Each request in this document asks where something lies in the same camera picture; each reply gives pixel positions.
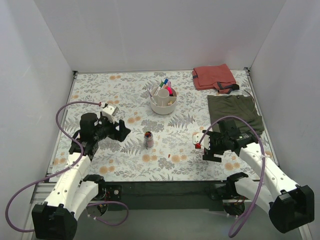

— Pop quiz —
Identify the grey thin pen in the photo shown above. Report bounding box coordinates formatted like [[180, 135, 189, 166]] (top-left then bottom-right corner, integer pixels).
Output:
[[147, 89, 157, 105]]

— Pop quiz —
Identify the pink black highlighter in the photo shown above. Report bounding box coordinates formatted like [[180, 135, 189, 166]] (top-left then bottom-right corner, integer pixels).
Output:
[[167, 87, 174, 97]]

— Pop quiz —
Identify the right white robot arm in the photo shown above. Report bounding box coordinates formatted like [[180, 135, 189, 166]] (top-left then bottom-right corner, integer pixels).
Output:
[[192, 116, 315, 238]]

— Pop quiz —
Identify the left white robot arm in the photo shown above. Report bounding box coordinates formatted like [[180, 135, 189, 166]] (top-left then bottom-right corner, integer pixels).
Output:
[[31, 111, 131, 240]]

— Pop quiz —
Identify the folded olive green cloth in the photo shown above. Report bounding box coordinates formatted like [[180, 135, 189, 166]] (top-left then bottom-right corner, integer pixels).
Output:
[[207, 95, 265, 136]]

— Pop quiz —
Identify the floral patterned table mat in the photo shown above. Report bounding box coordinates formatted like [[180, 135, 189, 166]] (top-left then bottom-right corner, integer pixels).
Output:
[[48, 71, 259, 182]]

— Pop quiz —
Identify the white divided round organizer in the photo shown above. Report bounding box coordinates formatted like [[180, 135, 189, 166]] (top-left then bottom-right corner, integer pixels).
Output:
[[149, 87, 178, 115]]

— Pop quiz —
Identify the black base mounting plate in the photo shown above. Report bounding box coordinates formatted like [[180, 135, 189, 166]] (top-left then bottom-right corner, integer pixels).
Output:
[[99, 181, 251, 212]]

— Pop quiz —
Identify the folded red cloth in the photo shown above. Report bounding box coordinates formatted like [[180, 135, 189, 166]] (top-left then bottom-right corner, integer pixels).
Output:
[[192, 64, 240, 94]]

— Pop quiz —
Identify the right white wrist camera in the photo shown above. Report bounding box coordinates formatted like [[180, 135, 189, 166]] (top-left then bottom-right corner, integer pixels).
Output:
[[192, 133, 211, 150]]

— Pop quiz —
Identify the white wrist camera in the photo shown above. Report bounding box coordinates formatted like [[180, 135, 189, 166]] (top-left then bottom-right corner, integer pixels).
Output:
[[99, 102, 119, 124], [192, 133, 211, 150]]

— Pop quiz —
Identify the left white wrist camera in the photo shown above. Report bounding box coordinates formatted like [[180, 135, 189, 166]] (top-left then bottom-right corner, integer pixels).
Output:
[[99, 102, 119, 124]]

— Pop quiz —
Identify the aluminium front rail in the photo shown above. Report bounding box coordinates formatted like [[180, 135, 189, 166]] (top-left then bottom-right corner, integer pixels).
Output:
[[30, 182, 75, 204]]

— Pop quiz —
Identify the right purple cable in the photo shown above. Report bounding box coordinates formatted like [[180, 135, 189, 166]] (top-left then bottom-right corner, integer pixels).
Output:
[[198, 115, 266, 238]]

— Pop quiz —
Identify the purple cable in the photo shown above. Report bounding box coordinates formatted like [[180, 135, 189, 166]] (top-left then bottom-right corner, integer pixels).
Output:
[[5, 100, 130, 232], [198, 115, 266, 238]]

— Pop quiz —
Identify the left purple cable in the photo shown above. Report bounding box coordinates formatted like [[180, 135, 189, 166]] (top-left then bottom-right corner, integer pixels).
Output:
[[5, 100, 130, 232]]

